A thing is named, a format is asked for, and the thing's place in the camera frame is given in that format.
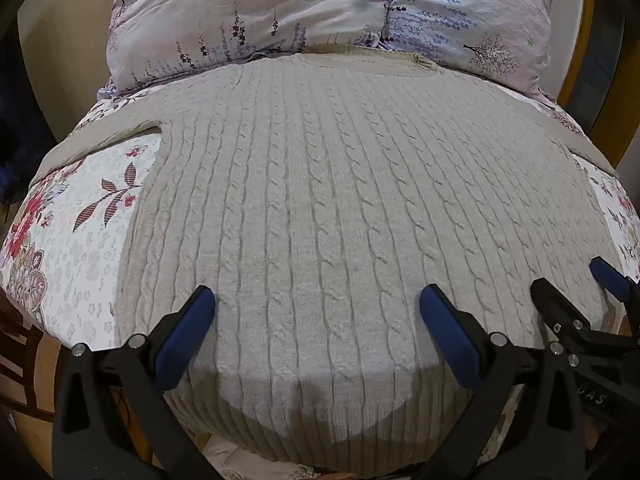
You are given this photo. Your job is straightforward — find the dark wooden chair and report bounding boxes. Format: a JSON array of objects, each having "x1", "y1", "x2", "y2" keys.
[{"x1": 0, "y1": 290, "x2": 66, "y2": 423}]

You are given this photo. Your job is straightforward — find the yellow wooden frame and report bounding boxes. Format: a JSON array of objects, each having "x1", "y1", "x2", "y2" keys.
[{"x1": 557, "y1": 0, "x2": 599, "y2": 108}]

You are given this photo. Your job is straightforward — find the pink lavender print pillow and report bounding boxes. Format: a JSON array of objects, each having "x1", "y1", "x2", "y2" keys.
[{"x1": 105, "y1": 0, "x2": 396, "y2": 95}]

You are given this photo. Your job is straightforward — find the tree print floral pillow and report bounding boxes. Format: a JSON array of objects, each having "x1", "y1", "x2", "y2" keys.
[{"x1": 380, "y1": 0, "x2": 565, "y2": 100}]

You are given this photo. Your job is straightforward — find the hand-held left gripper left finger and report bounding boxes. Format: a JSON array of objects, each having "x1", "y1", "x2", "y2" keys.
[{"x1": 52, "y1": 285, "x2": 226, "y2": 480}]

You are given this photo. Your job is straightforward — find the white floral bedsheet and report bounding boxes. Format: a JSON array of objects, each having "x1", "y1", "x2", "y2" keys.
[{"x1": 0, "y1": 80, "x2": 640, "y2": 356}]

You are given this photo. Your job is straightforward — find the beige cable-knit sweater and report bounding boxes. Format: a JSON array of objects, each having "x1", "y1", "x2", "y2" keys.
[{"x1": 37, "y1": 45, "x2": 626, "y2": 478}]

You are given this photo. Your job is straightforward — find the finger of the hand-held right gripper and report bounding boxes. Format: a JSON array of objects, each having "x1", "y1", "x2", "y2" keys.
[
  {"x1": 589, "y1": 257, "x2": 640, "y2": 307},
  {"x1": 530, "y1": 277, "x2": 601, "y2": 342}
]

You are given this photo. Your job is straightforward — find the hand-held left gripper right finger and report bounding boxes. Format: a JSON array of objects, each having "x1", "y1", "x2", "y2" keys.
[{"x1": 419, "y1": 284, "x2": 596, "y2": 480}]

